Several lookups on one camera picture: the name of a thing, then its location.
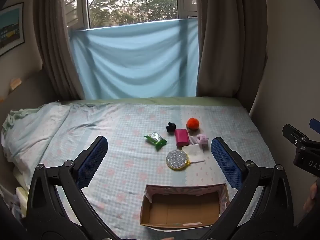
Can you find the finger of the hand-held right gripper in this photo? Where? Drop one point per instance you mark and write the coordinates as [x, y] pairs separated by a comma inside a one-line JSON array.
[[315, 124], [295, 133]]

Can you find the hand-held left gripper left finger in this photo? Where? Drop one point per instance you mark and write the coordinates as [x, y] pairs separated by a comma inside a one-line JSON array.
[[92, 162]]

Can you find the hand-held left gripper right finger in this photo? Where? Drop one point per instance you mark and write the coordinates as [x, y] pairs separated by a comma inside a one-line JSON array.
[[225, 162]]

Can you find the pale grey cloth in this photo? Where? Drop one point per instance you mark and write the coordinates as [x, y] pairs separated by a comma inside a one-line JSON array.
[[203, 140]]

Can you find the pale pink fabric swatch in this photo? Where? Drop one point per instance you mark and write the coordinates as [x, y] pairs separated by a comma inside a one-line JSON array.
[[193, 140]]

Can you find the silver glitter round sponge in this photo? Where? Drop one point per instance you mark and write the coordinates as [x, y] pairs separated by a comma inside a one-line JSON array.
[[176, 159]]

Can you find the orange pompom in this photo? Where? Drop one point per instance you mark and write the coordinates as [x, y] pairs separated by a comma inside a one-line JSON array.
[[193, 123]]

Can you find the cardboard box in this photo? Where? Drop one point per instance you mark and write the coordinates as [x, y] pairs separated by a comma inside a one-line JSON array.
[[180, 212]]

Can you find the green wipes packet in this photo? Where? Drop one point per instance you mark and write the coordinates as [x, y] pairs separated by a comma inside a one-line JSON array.
[[156, 140]]

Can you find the black soft scrunchie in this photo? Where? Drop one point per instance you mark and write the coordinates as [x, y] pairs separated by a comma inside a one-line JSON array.
[[170, 127]]

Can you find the person's right hand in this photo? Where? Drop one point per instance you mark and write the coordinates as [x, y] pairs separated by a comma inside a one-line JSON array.
[[312, 195]]

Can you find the white square cloth pad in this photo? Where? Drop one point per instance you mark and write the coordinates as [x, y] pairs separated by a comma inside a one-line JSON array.
[[193, 152]]

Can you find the crumpled white blanket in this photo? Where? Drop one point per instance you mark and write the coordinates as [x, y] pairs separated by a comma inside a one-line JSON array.
[[30, 135]]

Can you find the light blue hanging cloth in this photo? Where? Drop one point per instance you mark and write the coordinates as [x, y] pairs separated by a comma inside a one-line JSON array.
[[132, 60]]

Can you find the small tan object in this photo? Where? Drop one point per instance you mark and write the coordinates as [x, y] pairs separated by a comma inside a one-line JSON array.
[[15, 83]]

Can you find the beige curtain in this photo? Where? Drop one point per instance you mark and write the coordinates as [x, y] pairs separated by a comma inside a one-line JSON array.
[[52, 42], [225, 42]]

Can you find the window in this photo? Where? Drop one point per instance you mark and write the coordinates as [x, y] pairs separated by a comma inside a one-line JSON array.
[[125, 0]]

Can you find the framed wall picture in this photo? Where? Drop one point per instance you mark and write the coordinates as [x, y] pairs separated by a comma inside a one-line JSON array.
[[10, 27]]

